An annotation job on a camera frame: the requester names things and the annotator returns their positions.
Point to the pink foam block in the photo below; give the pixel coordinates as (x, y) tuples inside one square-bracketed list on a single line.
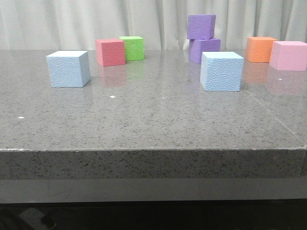
[(289, 56)]

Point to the green foam block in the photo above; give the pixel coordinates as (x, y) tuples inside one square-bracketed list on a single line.
[(134, 47)]

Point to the red foam block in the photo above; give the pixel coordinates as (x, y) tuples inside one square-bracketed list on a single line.
[(110, 52)]

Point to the white pleated curtain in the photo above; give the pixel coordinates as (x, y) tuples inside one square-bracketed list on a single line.
[(76, 24)]

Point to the light blue foam block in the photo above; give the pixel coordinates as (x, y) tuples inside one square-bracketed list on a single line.
[(68, 69), (221, 71)]

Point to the purple foam block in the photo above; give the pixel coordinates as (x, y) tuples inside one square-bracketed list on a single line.
[(201, 26), (197, 47)]

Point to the upper purple foam block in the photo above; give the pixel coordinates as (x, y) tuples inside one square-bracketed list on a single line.
[(201, 26)]

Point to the orange foam block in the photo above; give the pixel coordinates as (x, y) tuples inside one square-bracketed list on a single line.
[(259, 49)]

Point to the lower purple foam block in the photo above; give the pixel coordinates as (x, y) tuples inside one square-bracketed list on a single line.
[(197, 47)]

